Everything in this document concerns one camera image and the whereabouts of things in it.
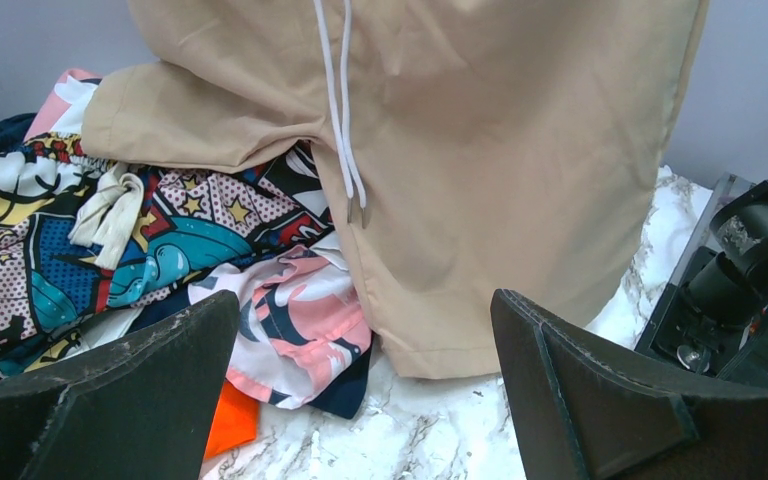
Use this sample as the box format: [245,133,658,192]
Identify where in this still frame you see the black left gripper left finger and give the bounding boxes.
[0,290,239,479]

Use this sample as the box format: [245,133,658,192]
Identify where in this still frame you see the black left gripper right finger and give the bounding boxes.
[490,289,768,479]

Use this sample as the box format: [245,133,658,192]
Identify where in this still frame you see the orange mesh shorts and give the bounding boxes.
[203,381,260,461]

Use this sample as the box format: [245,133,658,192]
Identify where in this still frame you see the beige shorts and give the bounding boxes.
[82,1,708,379]

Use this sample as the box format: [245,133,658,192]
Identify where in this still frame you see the comic print shorts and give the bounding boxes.
[0,133,333,375]

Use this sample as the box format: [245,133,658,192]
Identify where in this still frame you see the pink patterned garment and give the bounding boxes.
[26,70,372,418]

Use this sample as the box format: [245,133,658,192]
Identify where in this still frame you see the black mounting rail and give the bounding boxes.
[635,174,768,388]

